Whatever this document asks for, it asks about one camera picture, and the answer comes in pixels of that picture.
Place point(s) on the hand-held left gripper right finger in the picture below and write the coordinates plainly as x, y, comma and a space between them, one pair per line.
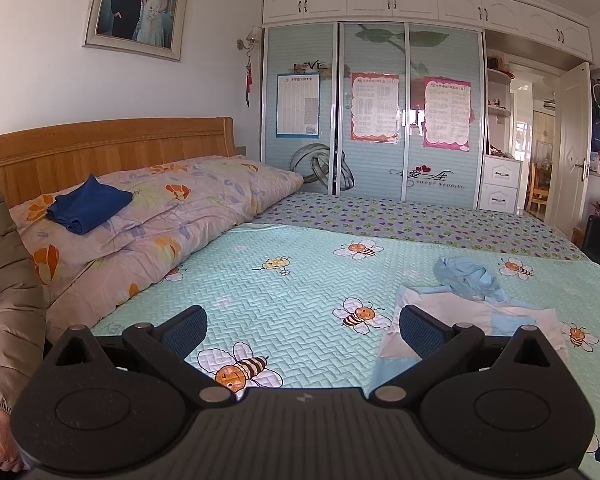
420, 332

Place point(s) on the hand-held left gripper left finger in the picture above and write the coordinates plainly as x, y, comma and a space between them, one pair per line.
185, 330

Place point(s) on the light blue and grey jacket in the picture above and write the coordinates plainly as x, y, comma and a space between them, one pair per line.
480, 310

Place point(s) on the person's left hand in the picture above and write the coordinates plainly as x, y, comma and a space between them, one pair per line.
0, 440

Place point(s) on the bee print quilted bedspread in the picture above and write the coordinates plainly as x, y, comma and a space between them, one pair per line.
290, 300

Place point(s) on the floral duvet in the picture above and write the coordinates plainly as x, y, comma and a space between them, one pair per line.
180, 200

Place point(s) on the folded dark blue cloth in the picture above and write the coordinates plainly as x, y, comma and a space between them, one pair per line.
87, 205

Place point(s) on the white drawer cabinet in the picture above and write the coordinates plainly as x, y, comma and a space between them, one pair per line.
500, 185

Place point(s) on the white sliding door wardrobe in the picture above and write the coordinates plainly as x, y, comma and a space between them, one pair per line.
375, 160

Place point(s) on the wooden chair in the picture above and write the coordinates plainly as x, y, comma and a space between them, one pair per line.
537, 195

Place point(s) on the wooden headboard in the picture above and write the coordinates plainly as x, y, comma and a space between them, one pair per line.
105, 155

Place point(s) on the pink bordered poster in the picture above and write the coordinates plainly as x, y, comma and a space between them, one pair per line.
447, 112

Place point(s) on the orange bordered poster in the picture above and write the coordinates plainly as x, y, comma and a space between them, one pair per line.
375, 107

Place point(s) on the white door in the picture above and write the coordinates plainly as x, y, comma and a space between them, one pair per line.
572, 160

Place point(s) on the red hanging ornament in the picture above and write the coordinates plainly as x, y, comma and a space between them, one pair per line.
248, 80

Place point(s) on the framed wedding photo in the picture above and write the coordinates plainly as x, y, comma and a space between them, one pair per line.
140, 0

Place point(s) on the blue framed wall chart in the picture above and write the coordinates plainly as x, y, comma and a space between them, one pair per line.
297, 105

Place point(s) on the wall lamp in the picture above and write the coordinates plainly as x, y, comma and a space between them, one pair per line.
252, 37

